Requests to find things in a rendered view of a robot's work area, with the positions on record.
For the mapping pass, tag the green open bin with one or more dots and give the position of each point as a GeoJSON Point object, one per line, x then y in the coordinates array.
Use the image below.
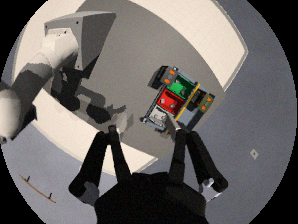
{"type": "Point", "coordinates": [183, 85]}

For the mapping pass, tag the red open bin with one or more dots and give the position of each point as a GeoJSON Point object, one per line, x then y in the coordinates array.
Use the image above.
{"type": "Point", "coordinates": [170, 99]}

